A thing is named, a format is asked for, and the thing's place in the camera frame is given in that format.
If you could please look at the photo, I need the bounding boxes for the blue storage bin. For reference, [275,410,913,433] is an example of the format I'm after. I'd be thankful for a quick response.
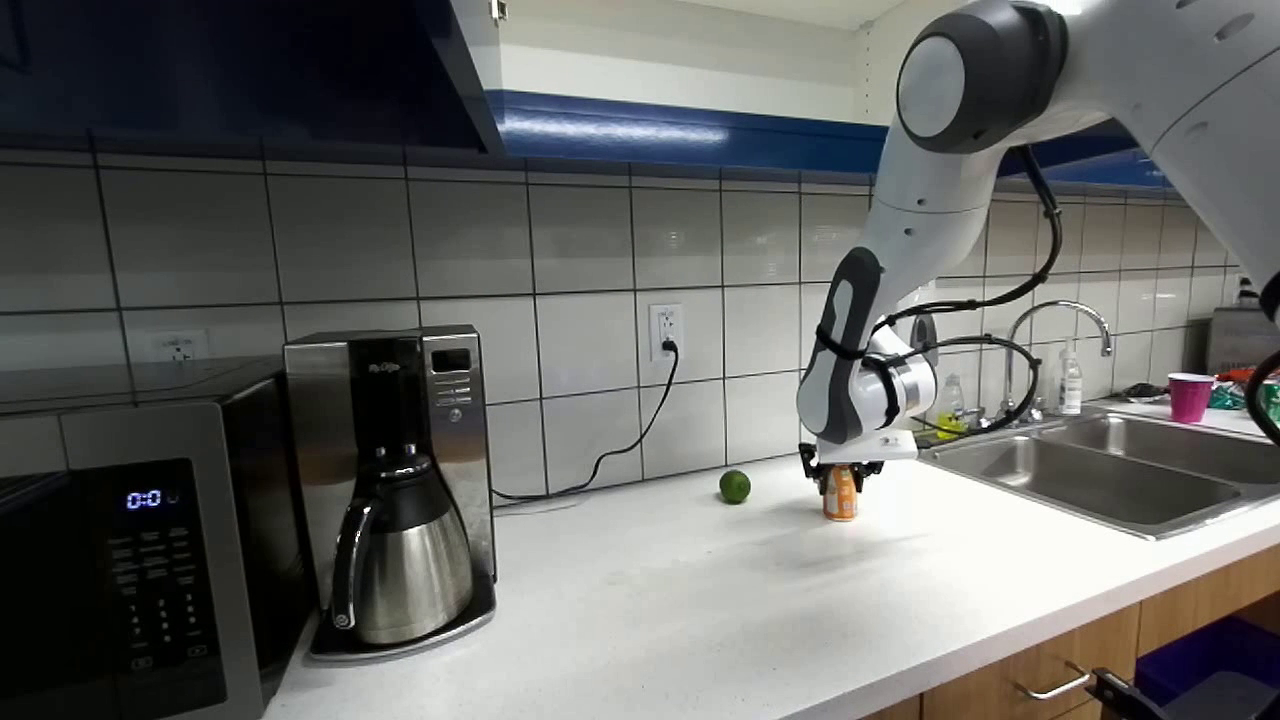
[1134,612,1280,710]

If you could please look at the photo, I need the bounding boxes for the blue cabinet door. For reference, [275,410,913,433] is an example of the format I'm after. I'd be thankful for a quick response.
[997,116,1203,201]
[0,0,505,154]

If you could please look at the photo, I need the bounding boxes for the black steel coffee maker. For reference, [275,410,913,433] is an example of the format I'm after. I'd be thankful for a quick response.
[279,323,505,665]

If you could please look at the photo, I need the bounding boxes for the steel coffee carafe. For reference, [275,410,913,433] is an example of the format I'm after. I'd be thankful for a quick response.
[328,451,479,652]

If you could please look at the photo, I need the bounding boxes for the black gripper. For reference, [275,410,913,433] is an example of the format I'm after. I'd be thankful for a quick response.
[795,440,893,500]

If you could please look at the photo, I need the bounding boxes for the metal drawer handle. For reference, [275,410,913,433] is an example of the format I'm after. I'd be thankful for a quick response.
[1007,665,1101,708]

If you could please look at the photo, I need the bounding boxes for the orange soda can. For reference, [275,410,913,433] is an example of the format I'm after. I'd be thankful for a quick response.
[821,463,864,522]

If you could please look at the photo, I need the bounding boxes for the stainless steel sink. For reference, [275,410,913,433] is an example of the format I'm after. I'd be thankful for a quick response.
[913,410,1280,545]

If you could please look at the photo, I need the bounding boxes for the wooden lower cabinets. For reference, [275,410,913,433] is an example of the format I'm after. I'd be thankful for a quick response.
[864,545,1280,720]

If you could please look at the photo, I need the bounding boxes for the chrome sink faucet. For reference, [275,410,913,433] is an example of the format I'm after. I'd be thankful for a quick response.
[1002,295,1121,433]

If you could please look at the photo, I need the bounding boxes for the black steel microwave oven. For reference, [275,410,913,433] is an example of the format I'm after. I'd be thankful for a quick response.
[0,369,320,720]

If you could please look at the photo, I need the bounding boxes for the white wall outlet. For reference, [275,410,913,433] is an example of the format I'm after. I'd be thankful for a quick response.
[643,301,693,370]
[161,329,203,377]

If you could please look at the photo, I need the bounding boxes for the open white upper cabinet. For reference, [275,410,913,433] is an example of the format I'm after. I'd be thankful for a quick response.
[452,0,964,175]

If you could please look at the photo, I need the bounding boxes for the yellow dish soap bottle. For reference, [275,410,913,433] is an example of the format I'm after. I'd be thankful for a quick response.
[918,407,976,451]

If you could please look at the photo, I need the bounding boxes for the grey countertop appliance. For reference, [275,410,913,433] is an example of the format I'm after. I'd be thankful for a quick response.
[1203,301,1280,377]

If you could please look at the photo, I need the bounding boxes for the small white bottle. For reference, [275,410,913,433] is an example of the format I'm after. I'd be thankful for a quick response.
[1060,347,1088,421]

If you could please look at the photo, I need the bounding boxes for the pink plastic cup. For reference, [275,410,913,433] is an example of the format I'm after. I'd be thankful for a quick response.
[1164,369,1219,428]

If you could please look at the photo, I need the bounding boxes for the black power cord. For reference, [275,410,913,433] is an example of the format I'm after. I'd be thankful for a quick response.
[489,336,684,507]

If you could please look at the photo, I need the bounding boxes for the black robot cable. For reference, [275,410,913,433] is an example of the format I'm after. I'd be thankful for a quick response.
[872,142,1068,433]

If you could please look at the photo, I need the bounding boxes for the black stand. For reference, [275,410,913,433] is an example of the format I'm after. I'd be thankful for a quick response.
[1082,657,1280,720]

